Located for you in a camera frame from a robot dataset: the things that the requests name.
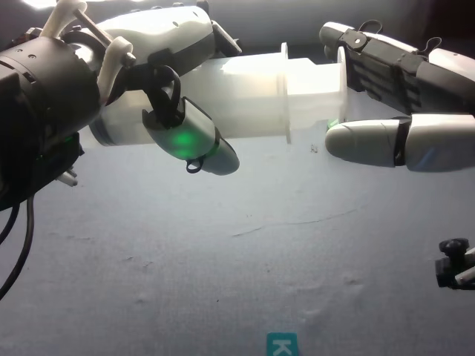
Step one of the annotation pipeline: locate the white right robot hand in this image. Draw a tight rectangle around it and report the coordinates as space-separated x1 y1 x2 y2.
318 20 475 174

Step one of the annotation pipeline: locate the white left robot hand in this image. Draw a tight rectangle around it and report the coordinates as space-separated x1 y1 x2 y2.
88 0 244 175

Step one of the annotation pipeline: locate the translucent white plastic cylinder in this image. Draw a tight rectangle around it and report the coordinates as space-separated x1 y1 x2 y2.
88 42 350 148

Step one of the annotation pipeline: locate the grey table cloth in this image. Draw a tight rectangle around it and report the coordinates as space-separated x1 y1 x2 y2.
0 40 475 356

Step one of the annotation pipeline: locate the teal letter K block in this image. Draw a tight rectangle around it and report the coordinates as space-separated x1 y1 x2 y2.
266 332 299 356

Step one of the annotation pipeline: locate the black wrist camera white bracket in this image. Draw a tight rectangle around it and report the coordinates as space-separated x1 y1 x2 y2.
434 237 475 291

